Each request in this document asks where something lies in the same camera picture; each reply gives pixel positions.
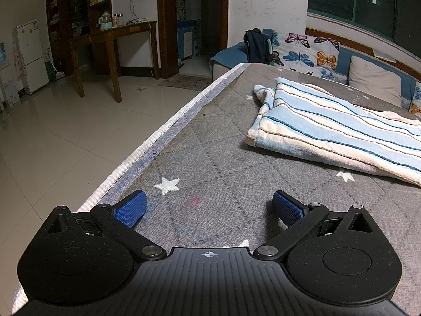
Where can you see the flat book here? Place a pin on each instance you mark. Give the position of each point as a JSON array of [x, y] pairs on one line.
[[384, 55]]

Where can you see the pink hanging cloth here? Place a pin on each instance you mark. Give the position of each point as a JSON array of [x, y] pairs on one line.
[[19, 62]]

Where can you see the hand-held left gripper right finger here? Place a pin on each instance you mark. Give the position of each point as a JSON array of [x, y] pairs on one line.
[[287, 209]]

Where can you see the blue sofa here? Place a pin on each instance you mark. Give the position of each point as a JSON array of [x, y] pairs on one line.
[[227, 57]]

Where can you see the glass jar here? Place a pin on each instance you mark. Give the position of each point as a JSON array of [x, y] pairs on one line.
[[118, 20]]

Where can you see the grey pillow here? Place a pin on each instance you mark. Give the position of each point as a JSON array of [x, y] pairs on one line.
[[371, 79]]

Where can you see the butterfly print blanket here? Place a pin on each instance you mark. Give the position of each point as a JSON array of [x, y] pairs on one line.
[[306, 56]]

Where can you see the dark window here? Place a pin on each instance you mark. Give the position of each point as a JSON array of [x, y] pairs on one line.
[[371, 3]]

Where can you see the grey doormat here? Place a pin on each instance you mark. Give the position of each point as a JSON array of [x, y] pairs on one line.
[[184, 82]]

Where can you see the dark wooden desk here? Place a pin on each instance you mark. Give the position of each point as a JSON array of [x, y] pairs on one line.
[[108, 34]]

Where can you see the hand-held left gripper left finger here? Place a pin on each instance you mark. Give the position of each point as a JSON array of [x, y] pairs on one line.
[[131, 208]]

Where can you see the wooden shelf cabinet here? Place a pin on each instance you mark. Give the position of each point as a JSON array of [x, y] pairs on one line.
[[62, 23]]

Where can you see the white refrigerator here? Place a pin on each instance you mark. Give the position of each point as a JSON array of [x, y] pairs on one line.
[[31, 56]]

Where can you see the broom with dustpan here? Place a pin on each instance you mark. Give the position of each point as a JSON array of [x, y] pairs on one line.
[[54, 72]]

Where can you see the grey star-print mattress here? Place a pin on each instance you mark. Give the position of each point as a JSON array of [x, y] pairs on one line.
[[213, 154]]

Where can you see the dark blue backpack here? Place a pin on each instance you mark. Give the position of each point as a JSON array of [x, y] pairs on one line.
[[256, 46]]

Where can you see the blue white striped towel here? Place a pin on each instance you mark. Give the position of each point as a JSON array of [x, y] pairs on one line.
[[329, 121]]

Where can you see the light green kettle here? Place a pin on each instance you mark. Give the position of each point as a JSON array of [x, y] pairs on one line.
[[105, 23]]

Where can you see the blue white cabinet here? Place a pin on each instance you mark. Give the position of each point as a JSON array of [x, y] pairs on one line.
[[185, 41]]

